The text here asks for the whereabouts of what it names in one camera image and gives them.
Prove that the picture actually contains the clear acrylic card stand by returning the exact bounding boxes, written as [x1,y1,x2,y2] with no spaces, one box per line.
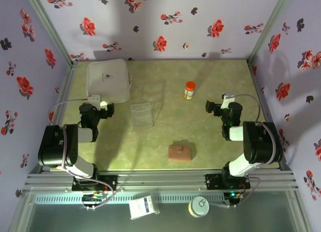
[130,102,154,130]

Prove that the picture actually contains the brown leather card holder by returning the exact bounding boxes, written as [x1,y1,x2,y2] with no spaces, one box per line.
[168,141,197,163]

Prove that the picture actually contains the orange cap pill bottle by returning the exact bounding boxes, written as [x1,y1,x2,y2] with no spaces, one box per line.
[184,81,196,101]

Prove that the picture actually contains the white plastic storage box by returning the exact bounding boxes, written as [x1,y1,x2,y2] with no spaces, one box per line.
[86,58,133,105]

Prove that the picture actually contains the small electronics board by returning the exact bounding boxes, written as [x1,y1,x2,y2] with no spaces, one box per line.
[82,191,107,210]
[224,191,243,208]

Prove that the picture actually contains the tin can with pull tab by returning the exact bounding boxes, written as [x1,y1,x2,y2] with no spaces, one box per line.
[188,196,210,218]

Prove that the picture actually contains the white and blue paper box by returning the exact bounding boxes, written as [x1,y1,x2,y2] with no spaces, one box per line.
[129,195,161,220]

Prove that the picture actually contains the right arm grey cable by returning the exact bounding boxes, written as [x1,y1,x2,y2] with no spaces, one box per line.
[225,93,278,209]

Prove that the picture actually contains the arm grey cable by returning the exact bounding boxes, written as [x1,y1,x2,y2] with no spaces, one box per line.
[225,93,278,209]
[48,98,116,210]

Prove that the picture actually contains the left arm grey cable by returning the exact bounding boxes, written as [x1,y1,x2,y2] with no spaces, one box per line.
[48,98,116,210]

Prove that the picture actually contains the aluminium side rail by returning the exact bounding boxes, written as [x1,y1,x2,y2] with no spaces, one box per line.
[247,59,291,170]
[40,61,79,172]

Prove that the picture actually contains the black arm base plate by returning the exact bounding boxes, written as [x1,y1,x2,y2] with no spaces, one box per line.
[205,173,251,190]
[72,174,118,192]

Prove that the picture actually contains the aluminium front frame rail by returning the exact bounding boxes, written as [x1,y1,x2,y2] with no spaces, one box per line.
[22,170,299,192]

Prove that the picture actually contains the aluminium corner post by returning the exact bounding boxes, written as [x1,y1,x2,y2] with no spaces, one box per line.
[24,0,78,67]
[247,0,294,63]

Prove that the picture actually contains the slotted grey cable duct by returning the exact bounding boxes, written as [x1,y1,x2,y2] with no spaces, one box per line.
[34,193,226,204]

